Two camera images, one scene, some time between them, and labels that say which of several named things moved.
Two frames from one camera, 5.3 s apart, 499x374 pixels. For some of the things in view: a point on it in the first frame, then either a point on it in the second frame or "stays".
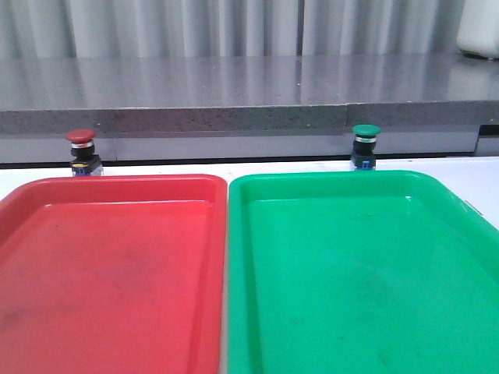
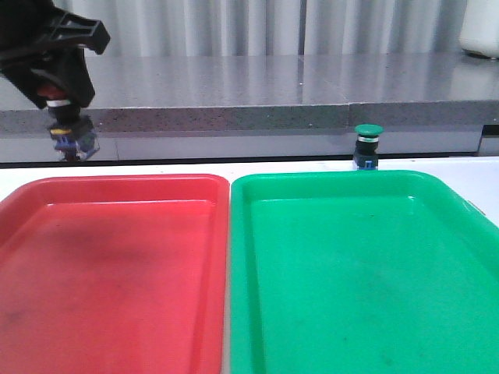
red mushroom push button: x=86 y=162 -> x=73 y=134
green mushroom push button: x=363 y=156 stays
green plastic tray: x=359 y=272 stays
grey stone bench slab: x=245 y=93 stays
